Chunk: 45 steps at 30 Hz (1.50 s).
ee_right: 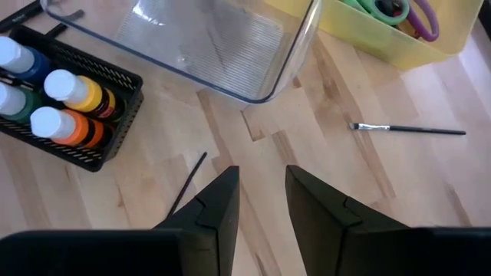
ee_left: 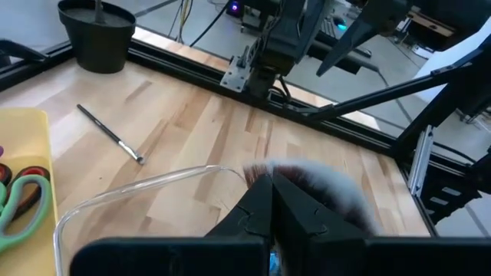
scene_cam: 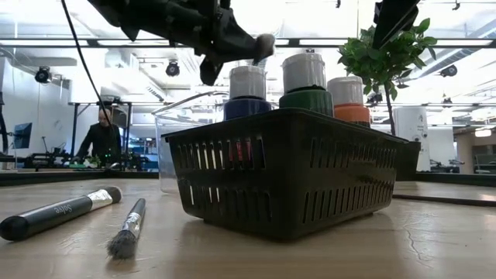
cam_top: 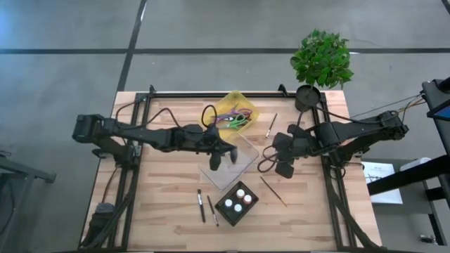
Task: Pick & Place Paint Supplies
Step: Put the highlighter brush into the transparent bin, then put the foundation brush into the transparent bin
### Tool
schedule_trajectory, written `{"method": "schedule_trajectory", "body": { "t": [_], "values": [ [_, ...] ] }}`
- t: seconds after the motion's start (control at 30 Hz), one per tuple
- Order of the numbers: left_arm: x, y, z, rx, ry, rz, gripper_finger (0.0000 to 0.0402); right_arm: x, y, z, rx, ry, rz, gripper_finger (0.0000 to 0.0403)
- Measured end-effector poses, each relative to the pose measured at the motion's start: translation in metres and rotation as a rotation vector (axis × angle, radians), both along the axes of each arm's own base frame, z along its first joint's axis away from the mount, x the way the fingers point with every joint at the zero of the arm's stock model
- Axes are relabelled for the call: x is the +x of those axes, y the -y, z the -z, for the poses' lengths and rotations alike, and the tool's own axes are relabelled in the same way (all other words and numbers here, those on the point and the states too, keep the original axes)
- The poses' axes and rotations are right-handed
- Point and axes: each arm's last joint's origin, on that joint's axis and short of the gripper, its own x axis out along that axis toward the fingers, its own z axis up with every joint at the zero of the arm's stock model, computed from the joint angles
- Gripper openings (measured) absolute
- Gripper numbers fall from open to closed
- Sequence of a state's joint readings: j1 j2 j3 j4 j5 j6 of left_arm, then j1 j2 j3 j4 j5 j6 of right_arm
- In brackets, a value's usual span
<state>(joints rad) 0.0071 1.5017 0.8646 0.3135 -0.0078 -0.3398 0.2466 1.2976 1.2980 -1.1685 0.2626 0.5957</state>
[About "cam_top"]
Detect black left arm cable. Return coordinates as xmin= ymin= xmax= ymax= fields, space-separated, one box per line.
xmin=115 ymin=93 xmax=219 ymax=131

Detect black monitor blue screen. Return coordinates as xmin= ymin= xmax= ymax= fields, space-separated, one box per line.
xmin=421 ymin=77 xmax=450 ymax=122

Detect clear plastic bin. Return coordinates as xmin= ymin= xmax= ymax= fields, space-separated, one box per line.
xmin=198 ymin=132 xmax=260 ymax=192

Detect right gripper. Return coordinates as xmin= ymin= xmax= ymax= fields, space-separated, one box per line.
xmin=272 ymin=131 xmax=319 ymax=180

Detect white box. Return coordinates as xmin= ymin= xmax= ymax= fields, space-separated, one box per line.
xmin=399 ymin=157 xmax=432 ymax=172

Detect tan cable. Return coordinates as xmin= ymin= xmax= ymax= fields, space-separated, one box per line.
xmin=400 ymin=99 xmax=426 ymax=110

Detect green-handled scissors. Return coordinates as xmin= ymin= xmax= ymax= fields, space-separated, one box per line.
xmin=224 ymin=114 xmax=249 ymax=130

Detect black aluminium frame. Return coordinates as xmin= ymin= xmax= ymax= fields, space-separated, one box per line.
xmin=79 ymin=84 xmax=384 ymax=252

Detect thin brown detail paintbrush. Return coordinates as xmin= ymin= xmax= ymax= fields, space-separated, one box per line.
xmin=259 ymin=175 xmax=288 ymax=208

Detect purple-handled scissors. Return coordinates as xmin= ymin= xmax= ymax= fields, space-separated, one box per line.
xmin=214 ymin=104 xmax=253 ymax=123

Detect yellow transparent plastic bin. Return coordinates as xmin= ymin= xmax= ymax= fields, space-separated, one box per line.
xmin=198 ymin=90 xmax=261 ymax=147

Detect long black cable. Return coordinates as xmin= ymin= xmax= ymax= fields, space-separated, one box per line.
xmin=350 ymin=93 xmax=425 ymax=119

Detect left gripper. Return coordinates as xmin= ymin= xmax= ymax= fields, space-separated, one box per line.
xmin=191 ymin=123 xmax=240 ymax=172

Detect black monitor stand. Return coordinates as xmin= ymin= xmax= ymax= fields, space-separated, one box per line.
xmin=367 ymin=121 xmax=450 ymax=247

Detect thin black paintbrush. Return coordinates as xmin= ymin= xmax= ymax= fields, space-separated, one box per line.
xmin=206 ymin=195 xmax=220 ymax=228

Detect black paintbrush silver ferrule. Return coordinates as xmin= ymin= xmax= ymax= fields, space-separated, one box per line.
xmin=196 ymin=188 xmax=207 ymax=223

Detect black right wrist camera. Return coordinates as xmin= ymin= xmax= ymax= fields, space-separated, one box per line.
xmin=287 ymin=122 xmax=307 ymax=140

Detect green potted plant black pot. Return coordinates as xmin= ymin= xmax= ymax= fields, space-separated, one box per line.
xmin=290 ymin=28 xmax=355 ymax=112

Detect grey metal table frame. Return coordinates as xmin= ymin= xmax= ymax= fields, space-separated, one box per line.
xmin=0 ymin=150 xmax=57 ymax=253

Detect black slotted plastic basket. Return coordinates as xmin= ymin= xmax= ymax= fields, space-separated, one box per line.
xmin=214 ymin=181 xmax=259 ymax=227

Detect thin dark detail paintbrush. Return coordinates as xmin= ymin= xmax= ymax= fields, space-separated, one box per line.
xmin=265 ymin=112 xmax=278 ymax=138

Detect white paper sheet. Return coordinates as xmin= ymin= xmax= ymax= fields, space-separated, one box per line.
xmin=361 ymin=161 xmax=404 ymax=205

